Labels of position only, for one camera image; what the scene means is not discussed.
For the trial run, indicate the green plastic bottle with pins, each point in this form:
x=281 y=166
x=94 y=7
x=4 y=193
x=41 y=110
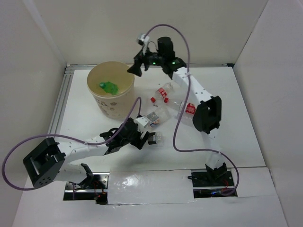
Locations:
x=109 y=87

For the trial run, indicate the aluminium frame rail back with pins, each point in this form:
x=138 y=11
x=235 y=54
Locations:
x=192 y=65

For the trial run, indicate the white tape sheet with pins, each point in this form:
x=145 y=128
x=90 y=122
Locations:
x=150 y=187

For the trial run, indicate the long red label bottle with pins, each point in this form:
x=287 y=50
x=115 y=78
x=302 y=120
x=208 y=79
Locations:
x=178 y=105

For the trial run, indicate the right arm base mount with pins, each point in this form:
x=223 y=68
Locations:
x=203 y=187

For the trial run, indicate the aluminium frame rail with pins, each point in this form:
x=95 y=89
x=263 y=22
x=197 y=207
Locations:
x=192 y=65
x=59 y=109

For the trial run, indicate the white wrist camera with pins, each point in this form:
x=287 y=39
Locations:
x=143 y=41
x=143 y=124

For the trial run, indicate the clear ribbed bottle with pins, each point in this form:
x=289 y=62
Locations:
x=187 y=118

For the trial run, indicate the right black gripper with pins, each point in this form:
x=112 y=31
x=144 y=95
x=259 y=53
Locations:
x=136 y=69

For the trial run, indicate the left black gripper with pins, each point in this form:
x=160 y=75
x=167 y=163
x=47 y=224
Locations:
x=138 y=143

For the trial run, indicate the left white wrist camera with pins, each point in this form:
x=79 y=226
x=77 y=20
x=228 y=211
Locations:
x=143 y=124

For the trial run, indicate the blue label clear bottle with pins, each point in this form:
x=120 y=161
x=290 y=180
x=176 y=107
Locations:
x=158 y=116

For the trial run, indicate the tan round paper bin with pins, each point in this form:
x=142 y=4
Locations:
x=113 y=106

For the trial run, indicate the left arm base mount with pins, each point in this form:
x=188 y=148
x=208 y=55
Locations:
x=96 y=191

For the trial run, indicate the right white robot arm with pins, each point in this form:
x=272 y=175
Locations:
x=208 y=113

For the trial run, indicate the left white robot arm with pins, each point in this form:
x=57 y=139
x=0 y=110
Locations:
x=54 y=161

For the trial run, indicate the small red label bottle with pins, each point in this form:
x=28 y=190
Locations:
x=162 y=92

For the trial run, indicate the black label plastic bottle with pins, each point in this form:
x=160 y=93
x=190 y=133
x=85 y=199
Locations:
x=158 y=138

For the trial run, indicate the aluminium frame rail left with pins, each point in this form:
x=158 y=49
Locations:
x=59 y=109

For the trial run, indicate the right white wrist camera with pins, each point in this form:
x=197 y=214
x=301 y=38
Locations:
x=143 y=41

